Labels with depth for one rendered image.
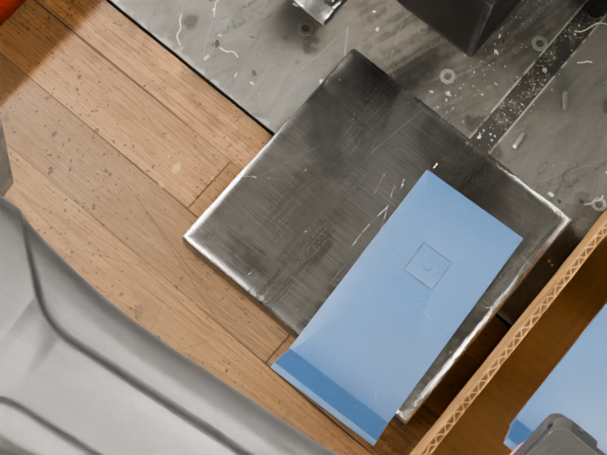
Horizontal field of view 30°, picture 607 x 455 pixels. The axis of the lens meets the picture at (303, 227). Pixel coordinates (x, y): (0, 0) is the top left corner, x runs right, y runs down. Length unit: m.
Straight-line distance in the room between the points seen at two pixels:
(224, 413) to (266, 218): 0.39
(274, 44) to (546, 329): 0.24
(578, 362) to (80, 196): 0.31
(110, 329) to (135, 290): 0.40
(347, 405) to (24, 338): 0.37
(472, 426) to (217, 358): 0.15
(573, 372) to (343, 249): 0.15
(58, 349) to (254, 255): 0.39
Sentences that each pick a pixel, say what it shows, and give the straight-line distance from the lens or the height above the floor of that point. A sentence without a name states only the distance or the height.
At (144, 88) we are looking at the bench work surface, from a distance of 0.72.
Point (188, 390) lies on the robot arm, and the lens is 0.29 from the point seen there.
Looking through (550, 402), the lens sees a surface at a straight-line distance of 0.60.
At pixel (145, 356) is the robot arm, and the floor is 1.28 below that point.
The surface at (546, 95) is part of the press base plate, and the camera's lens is 0.74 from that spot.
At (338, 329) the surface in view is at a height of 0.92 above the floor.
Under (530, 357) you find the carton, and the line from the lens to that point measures 0.69.
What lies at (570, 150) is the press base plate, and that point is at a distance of 0.73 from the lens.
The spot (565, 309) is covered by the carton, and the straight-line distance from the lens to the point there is 0.70.
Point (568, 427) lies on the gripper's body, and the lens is 0.48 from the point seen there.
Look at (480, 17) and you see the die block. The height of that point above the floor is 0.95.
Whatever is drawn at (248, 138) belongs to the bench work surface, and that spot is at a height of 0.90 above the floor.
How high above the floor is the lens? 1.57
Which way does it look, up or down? 75 degrees down
